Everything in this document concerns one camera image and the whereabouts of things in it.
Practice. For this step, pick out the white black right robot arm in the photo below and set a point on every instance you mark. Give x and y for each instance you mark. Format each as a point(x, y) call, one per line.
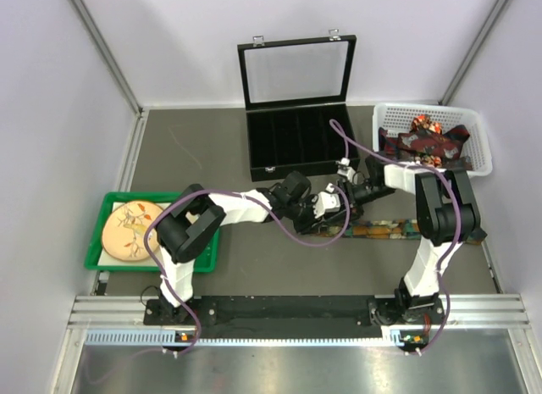
point(447, 215)

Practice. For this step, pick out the white perforated plastic basket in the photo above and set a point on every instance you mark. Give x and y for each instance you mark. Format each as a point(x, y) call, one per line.
point(396, 118)

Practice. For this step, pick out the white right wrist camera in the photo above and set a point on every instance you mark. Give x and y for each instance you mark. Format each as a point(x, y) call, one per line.
point(345, 171)

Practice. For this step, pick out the green plastic tray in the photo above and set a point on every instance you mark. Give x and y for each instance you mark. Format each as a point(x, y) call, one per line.
point(97, 259)

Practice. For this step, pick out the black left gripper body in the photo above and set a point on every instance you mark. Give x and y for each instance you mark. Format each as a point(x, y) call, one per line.
point(302, 214)

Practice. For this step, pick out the grey slotted cable duct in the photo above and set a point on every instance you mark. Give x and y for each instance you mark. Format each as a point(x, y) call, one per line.
point(258, 334)

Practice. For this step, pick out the dark red patterned tie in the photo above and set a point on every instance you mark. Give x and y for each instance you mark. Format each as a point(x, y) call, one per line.
point(437, 150)

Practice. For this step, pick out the round beige painted plate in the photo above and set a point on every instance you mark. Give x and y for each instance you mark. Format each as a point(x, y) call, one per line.
point(127, 231)

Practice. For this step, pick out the aluminium frame rail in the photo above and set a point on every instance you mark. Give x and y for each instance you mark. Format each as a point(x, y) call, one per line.
point(479, 311)

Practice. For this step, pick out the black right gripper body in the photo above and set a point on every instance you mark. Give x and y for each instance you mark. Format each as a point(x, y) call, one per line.
point(365, 193)

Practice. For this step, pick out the red floral rolled tie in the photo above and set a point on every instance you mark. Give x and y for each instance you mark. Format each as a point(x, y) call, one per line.
point(424, 122)

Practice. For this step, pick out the black glass-lid storage case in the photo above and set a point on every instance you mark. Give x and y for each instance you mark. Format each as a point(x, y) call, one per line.
point(292, 89)

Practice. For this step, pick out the orange blue leaf-pattern tie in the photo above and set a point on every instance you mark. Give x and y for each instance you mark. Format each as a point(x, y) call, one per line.
point(398, 229)

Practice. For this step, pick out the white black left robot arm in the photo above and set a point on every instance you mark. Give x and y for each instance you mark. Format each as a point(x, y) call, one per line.
point(184, 229)

